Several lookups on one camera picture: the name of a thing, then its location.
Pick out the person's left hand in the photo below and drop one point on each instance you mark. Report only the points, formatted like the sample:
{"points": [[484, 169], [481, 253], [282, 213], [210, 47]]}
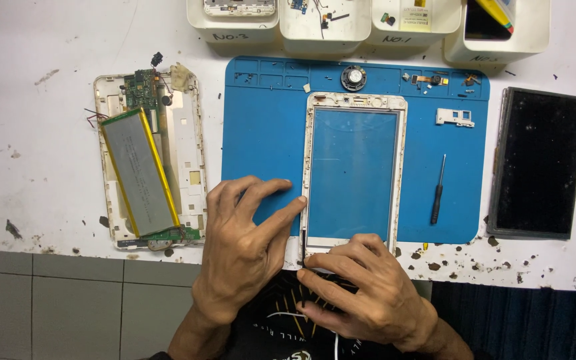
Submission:
{"points": [[238, 250]]}

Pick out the person's right hand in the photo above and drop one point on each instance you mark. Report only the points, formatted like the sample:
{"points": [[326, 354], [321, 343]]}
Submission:
{"points": [[383, 300]]}

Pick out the white tablet front frame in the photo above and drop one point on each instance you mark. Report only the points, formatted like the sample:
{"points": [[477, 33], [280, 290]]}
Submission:
{"points": [[353, 170]]}

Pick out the small green circuit board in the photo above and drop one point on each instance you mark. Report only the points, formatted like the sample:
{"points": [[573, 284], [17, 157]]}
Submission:
{"points": [[173, 234]]}

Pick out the person's black printed shirt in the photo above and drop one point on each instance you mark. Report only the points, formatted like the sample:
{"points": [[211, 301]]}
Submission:
{"points": [[268, 330]]}

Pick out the white tablet back housing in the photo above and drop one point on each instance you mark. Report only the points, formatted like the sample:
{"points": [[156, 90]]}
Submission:
{"points": [[188, 150]]}

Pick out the blue silicone repair mat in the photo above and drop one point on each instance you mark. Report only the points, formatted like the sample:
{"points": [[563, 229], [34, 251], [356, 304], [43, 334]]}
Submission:
{"points": [[263, 140]]}

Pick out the black screwdriver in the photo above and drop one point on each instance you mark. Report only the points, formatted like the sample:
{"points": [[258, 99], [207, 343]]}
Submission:
{"points": [[437, 200]]}

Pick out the silver battery with yellow edges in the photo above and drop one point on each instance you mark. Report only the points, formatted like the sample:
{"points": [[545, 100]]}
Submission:
{"points": [[140, 172]]}

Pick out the dark blue striped cloth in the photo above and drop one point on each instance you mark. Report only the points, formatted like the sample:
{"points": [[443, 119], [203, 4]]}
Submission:
{"points": [[518, 325]]}

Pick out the group of small screws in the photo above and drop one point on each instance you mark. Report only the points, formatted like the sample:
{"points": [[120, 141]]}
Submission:
{"points": [[244, 77]]}

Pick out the small white plastic piece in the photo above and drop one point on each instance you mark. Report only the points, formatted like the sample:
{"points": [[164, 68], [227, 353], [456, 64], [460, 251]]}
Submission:
{"points": [[307, 88]]}

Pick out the crumpled clear tape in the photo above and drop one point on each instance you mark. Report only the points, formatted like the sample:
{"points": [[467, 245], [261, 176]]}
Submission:
{"points": [[180, 77]]}

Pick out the green main circuit board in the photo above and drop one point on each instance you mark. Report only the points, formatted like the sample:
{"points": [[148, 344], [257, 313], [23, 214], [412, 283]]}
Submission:
{"points": [[140, 90]]}

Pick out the small black connector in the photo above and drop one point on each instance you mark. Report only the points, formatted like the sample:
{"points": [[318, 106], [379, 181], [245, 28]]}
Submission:
{"points": [[156, 59]]}

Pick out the round black speaker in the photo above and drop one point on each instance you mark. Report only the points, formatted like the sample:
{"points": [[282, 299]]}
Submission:
{"points": [[353, 78]]}

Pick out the black display panel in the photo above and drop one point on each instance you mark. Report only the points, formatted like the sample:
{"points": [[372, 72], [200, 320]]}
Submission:
{"points": [[538, 160]]}

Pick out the white bin with tablet part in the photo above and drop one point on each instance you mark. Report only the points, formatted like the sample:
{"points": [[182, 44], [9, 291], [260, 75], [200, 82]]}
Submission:
{"points": [[233, 27]]}

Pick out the white bin with small parts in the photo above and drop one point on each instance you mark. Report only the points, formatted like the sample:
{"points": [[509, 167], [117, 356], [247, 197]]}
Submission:
{"points": [[325, 35]]}

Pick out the small metal parts cluster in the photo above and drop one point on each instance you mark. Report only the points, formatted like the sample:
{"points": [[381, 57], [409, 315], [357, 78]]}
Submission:
{"points": [[471, 79]]}

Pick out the white bin with yellow label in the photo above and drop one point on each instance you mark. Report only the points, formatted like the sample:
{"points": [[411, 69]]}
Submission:
{"points": [[408, 37]]}

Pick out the white bin with black phone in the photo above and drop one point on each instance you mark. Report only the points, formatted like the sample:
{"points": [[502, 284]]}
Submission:
{"points": [[498, 50]]}

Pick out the white plastic bracket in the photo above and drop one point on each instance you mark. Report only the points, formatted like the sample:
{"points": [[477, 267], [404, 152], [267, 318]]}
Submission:
{"points": [[454, 118]]}

